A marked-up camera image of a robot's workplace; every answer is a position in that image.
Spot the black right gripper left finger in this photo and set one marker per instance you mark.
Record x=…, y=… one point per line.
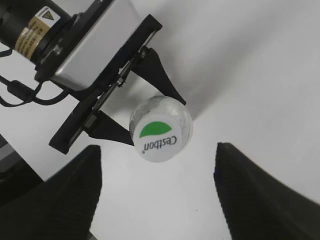
x=59, y=208

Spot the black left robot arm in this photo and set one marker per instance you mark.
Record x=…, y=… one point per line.
x=32, y=28

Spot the white green bottle cap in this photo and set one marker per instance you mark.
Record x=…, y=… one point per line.
x=157, y=137

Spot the clear Cestbon water bottle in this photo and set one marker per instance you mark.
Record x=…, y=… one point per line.
x=166, y=106

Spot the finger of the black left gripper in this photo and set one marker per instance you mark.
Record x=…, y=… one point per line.
x=102, y=127
x=150, y=68

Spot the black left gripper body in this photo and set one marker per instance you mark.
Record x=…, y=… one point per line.
x=114, y=75

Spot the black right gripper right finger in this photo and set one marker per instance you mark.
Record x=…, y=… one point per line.
x=257, y=206

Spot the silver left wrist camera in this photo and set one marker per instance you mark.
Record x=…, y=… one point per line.
x=90, y=44

